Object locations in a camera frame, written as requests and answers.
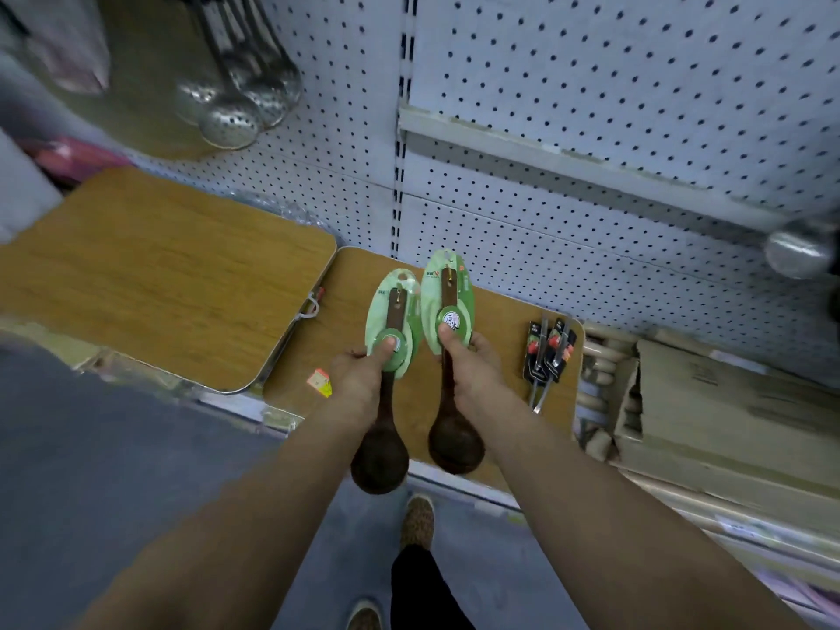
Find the bundle of carded steel utensils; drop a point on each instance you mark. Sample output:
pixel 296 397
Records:
pixel 548 354

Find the crumpled clear plastic film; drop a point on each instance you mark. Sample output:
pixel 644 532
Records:
pixel 295 216

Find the person's left forearm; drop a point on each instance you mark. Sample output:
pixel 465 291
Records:
pixel 216 538

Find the red yellow sticker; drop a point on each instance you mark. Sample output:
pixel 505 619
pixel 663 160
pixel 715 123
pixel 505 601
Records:
pixel 320 383

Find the round wooden board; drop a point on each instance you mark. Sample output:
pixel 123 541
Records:
pixel 144 58

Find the person's left hand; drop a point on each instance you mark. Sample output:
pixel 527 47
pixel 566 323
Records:
pixel 357 387

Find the person's black trouser leg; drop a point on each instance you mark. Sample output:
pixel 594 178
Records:
pixel 426 590

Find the small steel ladle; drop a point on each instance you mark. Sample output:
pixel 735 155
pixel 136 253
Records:
pixel 797 252

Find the stack of long beige boxes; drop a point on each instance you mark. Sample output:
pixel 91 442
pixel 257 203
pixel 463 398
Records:
pixel 600 367

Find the person's right hand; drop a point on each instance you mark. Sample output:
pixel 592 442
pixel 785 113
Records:
pixel 476 380

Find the bunch of hanging steel ladles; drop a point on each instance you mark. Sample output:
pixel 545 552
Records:
pixel 230 121

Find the person's shoe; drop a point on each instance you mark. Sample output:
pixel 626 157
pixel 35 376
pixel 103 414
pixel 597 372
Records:
pixel 364 616
pixel 418 521

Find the white foam box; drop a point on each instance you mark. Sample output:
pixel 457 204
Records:
pixel 26 190

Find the clear plastic bag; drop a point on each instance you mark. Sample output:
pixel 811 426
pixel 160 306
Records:
pixel 59 39

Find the person's right forearm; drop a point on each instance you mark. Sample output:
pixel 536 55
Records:
pixel 643 531

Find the red packet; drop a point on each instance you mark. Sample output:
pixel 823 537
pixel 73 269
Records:
pixel 79 160

